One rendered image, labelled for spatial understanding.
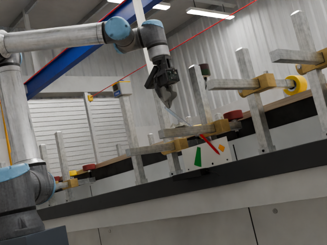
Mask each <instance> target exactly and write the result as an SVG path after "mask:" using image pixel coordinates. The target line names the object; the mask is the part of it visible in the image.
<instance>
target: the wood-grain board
mask: <svg viewBox="0 0 327 245"><path fill-rule="evenodd" d="M312 96H313V95H312V92H311V89H308V90H305V91H303V92H300V93H297V94H294V95H292V96H289V97H286V98H283V99H280V100H278V101H275V102H272V103H269V104H266V105H263V108H264V112H268V111H271V110H274V109H277V108H280V107H282V106H285V105H289V104H292V103H295V102H298V101H300V100H303V99H306V98H309V97H312ZM242 114H243V118H242V119H240V120H238V121H241V120H244V119H247V118H250V117H252V116H251V112H250V110H249V111H246V112H243V113H242ZM193 136H195V135H191V136H183V137H182V138H190V137H193ZM157 144H164V141H161V142H158V143H155V144H152V145H157ZM127 158H131V157H127V155H126V154H124V155H121V156H118V157H115V158H112V159H109V160H107V161H104V162H101V163H98V164H95V167H96V169H98V168H101V167H104V166H107V165H110V164H113V163H116V162H119V161H121V160H124V159H127ZM86 172H88V171H83V169H82V170H79V171H76V173H77V175H80V174H83V173H86ZM62 180H63V178H62V176H61V177H60V181H62Z"/></svg>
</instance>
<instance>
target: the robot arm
mask: <svg viewBox="0 0 327 245"><path fill-rule="evenodd" d="M112 43H113V45H114V48H115V50H116V51H117V53H118V54H125V53H128V52H131V51H135V50H139V49H143V48H147V52H148V57H149V60H150V61H151V62H152V63H153V65H155V66H154V67H153V69H152V71H151V73H150V75H149V77H148V79H147V81H146V83H145V85H144V86H145V88H146V89H155V91H156V93H157V95H158V97H159V98H160V100H161V101H162V102H163V104H164V105H165V106H166V107H167V108H171V105H172V101H173V100H174V99H175V98H176V97H177V92H175V91H173V87H172V85H174V84H176V83H177V82H178V81H180V78H179V74H178V70H177V69H175V68H174V67H171V64H170V59H172V57H171V56H170V53H169V48H168V45H167V40H166V36H165V32H164V27H163V24H162V22H161V21H159V20H156V19H150V20H147V21H144V22H143V23H142V25H141V27H139V28H135V29H131V27H130V25H129V23H128V22H127V21H126V20H125V19H124V18H122V17H112V18H110V19H109V20H108V21H102V22H99V23H90V24H81V25H73V26H64V27H55V28H47V29H38V30H30V31H21V32H13V33H7V32H6V31H5V30H0V102H1V106H2V111H3V115H4V120H5V125H6V130H7V134H8V139H9V143H10V148H11V153H12V158H13V162H14V165H12V166H7V167H3V168H0V241H3V240H8V239H12V238H16V237H21V236H25V235H29V234H33V233H37V232H41V231H44V230H45V226H44V224H43V222H42V220H41V218H40V216H39V215H38V213H37V211H36V205H40V204H43V203H45V202H47V201H48V200H49V199H51V197H52V196H53V194H54V192H55V189H56V183H55V179H54V177H53V176H52V174H50V173H49V172H48V170H47V166H46V162H45V161H43V160H42V159H41V158H40V156H39V152H38V147H37V143H36V137H35V133H34V128H33V124H32V119H31V115H30V110H29V106H28V102H27V97H26V93H25V88H24V84H23V79H22V75H21V67H20V65H21V63H22V55H21V53H24V52H34V51H42V50H52V49H61V48H70V47H79V46H88V45H97V44H112Z"/></svg>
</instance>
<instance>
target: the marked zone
mask: <svg viewBox="0 0 327 245"><path fill-rule="evenodd" d="M194 165H196V166H199V167H201V151H200V147H197V151H196V157H195V163H194Z"/></svg>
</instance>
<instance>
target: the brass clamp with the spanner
mask: <svg viewBox="0 0 327 245"><path fill-rule="evenodd" d="M208 124H214V127H215V132H213V133H208V134H203V135H204V137H205V138H206V137H209V136H215V135H219V134H222V133H226V132H229V131H231V129H230V125H229V121H228V119H220V120H217V121H214V122H211V123H208ZM208 124H206V125H208Z"/></svg>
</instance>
